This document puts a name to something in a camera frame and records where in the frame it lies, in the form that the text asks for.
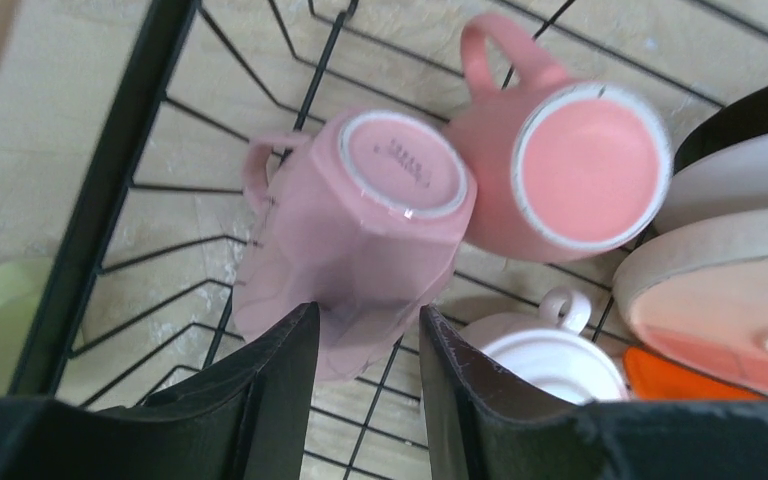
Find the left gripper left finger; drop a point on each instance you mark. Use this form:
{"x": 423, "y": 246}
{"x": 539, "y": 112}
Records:
{"x": 244, "y": 417}

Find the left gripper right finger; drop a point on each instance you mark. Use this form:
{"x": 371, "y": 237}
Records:
{"x": 483, "y": 422}

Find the white enamel mug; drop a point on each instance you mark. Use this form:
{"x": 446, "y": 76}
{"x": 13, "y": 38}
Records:
{"x": 548, "y": 351}

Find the black wire dish rack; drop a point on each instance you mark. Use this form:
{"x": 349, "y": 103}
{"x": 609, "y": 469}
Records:
{"x": 140, "y": 293}

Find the orange plate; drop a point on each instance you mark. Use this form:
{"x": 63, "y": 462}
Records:
{"x": 653, "y": 378}

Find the light pink mug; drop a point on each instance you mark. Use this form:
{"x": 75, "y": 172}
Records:
{"x": 363, "y": 218}

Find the pink rimmed large plate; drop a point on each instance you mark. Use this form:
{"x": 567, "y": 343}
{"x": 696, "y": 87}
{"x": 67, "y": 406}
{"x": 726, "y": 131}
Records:
{"x": 699, "y": 295}

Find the red rimmed plate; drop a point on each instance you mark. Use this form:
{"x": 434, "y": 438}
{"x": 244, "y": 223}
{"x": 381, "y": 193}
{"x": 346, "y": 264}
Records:
{"x": 742, "y": 120}

